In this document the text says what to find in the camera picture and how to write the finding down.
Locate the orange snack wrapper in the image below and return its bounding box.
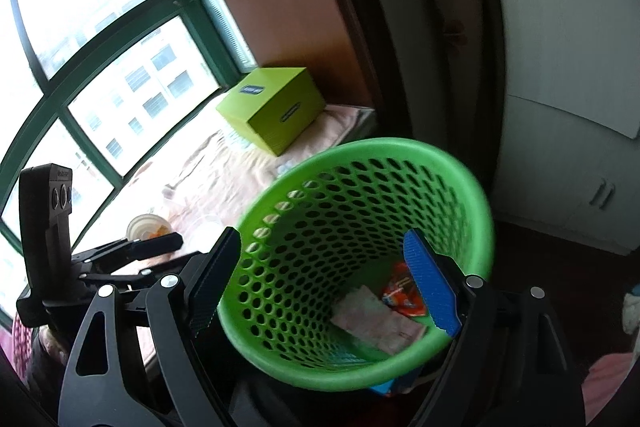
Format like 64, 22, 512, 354
381, 261, 426, 319

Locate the wardrobe door handle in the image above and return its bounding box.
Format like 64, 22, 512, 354
592, 179, 617, 210

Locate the white wardrobe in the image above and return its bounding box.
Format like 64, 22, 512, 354
475, 0, 640, 258

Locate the green perforated plastic basket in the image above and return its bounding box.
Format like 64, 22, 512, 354
217, 137, 496, 394

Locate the green cardboard box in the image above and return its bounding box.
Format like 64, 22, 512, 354
216, 67, 327, 156

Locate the pink cloth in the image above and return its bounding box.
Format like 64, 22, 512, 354
582, 352, 636, 423

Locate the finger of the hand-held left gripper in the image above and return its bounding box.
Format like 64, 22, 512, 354
72, 232, 184, 275
77, 252, 201, 293

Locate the green window frame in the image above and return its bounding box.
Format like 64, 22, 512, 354
0, 0, 258, 318

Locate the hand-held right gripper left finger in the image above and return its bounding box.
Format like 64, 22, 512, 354
57, 227, 243, 427

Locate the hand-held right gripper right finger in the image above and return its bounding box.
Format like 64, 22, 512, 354
402, 228, 586, 427

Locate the blue packet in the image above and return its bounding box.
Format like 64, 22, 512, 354
369, 369, 423, 397

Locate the red white patterned cloth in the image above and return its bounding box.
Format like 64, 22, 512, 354
10, 312, 38, 373

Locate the crumpled pink paper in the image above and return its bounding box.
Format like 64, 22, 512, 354
331, 285, 426, 355

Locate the clear round plastic container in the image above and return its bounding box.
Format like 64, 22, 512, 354
126, 213, 173, 242

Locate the pink flower print blanket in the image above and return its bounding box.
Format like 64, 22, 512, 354
115, 104, 377, 268

